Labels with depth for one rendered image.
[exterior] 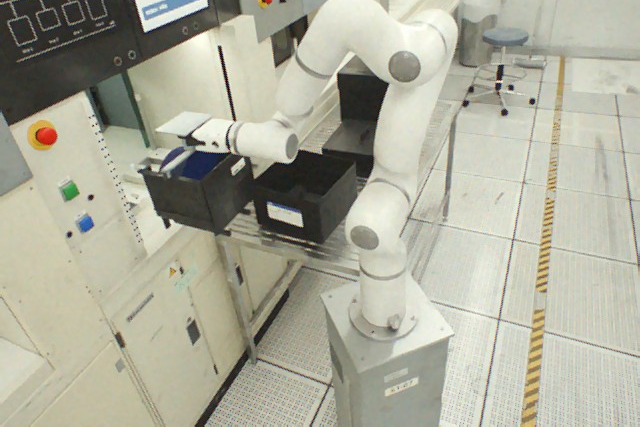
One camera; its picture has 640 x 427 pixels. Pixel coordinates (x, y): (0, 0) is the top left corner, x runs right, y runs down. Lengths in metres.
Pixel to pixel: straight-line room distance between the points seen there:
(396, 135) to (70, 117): 0.76
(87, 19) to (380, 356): 1.07
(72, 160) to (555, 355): 1.98
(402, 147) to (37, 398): 1.06
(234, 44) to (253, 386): 1.39
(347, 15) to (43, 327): 1.00
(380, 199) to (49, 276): 0.80
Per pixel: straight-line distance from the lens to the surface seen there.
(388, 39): 0.79
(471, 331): 2.31
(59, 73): 1.20
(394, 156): 0.94
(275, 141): 1.07
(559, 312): 2.49
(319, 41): 0.90
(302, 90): 0.96
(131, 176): 1.88
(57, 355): 1.39
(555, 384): 2.23
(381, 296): 1.20
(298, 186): 1.82
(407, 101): 0.91
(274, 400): 2.10
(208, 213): 1.23
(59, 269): 1.29
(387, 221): 0.98
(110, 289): 1.43
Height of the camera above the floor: 1.77
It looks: 34 degrees down
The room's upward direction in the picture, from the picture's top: 6 degrees counter-clockwise
